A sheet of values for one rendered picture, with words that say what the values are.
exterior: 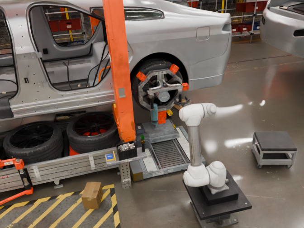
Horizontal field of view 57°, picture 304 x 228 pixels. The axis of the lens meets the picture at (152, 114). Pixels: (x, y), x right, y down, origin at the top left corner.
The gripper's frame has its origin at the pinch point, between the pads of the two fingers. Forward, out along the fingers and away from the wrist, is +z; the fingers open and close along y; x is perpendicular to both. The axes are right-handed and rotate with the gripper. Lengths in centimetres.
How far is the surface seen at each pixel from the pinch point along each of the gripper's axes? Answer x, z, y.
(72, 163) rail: -52, -13, -133
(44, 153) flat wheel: -41, 1, -162
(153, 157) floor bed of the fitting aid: -77, -3, -37
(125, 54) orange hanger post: 69, -21, -63
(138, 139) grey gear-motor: -43, -4, -54
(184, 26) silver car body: 74, 31, 16
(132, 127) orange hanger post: -13, -21, -62
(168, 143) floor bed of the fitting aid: -77, 20, -9
